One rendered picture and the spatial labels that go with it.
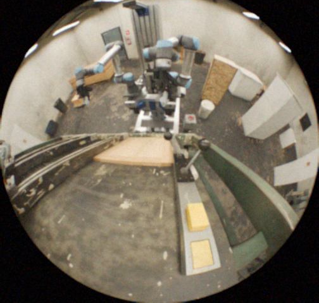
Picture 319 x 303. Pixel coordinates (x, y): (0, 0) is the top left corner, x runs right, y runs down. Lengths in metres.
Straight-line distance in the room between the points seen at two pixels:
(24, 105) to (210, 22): 8.52
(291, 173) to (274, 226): 3.32
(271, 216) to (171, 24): 5.69
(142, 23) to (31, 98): 5.34
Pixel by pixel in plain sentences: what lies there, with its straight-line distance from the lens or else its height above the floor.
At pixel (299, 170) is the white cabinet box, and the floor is 1.06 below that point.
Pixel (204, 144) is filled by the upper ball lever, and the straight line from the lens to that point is 0.26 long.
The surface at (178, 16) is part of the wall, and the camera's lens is 5.59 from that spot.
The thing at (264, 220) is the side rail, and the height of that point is 1.61.
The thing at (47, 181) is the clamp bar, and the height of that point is 1.60.
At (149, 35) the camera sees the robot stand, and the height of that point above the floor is 1.67.
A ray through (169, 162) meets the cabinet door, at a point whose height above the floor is 1.35.
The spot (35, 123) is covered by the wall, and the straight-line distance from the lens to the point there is 5.72.
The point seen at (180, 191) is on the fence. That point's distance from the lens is 0.24.
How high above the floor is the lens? 1.76
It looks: 69 degrees down
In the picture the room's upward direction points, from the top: 10 degrees counter-clockwise
